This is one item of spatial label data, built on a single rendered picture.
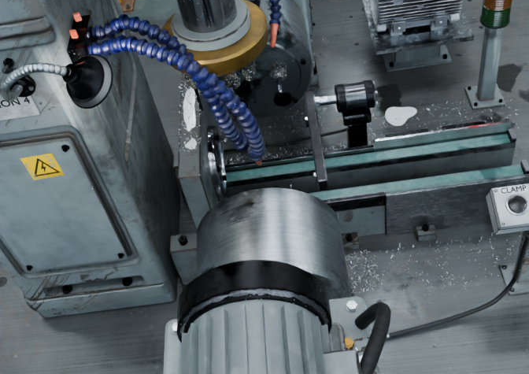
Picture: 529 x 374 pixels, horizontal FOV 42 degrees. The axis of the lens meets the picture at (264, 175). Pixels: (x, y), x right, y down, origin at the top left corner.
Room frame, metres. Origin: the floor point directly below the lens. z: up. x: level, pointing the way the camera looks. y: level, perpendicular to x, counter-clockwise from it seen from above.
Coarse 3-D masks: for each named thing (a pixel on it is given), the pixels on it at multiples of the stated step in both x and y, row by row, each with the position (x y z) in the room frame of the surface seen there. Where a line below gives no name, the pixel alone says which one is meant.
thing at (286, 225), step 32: (256, 192) 0.72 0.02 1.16; (288, 192) 0.71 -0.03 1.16; (224, 224) 0.68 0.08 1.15; (256, 224) 0.66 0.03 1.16; (288, 224) 0.65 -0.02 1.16; (320, 224) 0.66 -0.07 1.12; (224, 256) 0.62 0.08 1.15; (256, 256) 0.60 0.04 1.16; (288, 256) 0.59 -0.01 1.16; (320, 256) 0.60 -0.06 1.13
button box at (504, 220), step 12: (492, 192) 0.69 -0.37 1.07; (504, 192) 0.68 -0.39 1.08; (516, 192) 0.68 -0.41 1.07; (528, 192) 0.68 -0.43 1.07; (492, 204) 0.68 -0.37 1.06; (504, 204) 0.67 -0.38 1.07; (528, 204) 0.66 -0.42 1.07; (492, 216) 0.67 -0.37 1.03; (504, 216) 0.65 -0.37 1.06; (516, 216) 0.65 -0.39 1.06; (528, 216) 0.64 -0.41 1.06; (504, 228) 0.64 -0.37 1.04; (516, 228) 0.64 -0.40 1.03; (528, 228) 0.64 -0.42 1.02
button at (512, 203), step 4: (512, 196) 0.67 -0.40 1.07; (516, 196) 0.67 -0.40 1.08; (520, 196) 0.67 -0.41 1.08; (512, 200) 0.67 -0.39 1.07; (516, 200) 0.66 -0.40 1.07; (520, 200) 0.66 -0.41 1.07; (524, 200) 0.66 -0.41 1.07; (508, 204) 0.66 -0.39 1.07; (512, 204) 0.66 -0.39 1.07; (516, 204) 0.66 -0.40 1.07; (520, 204) 0.66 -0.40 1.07; (524, 204) 0.66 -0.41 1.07; (512, 208) 0.65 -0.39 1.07; (516, 208) 0.65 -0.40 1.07; (520, 208) 0.65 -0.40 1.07; (524, 208) 0.65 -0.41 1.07; (516, 212) 0.65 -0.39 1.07; (520, 212) 0.65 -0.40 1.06
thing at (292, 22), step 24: (264, 0) 1.26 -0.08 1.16; (288, 0) 1.29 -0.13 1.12; (288, 24) 1.19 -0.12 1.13; (264, 48) 1.15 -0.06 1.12; (288, 48) 1.14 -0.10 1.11; (240, 72) 1.15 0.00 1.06; (264, 72) 1.15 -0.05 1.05; (288, 72) 1.14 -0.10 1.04; (312, 72) 1.14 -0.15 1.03; (240, 96) 1.15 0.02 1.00; (264, 96) 1.15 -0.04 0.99; (288, 96) 1.14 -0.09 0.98
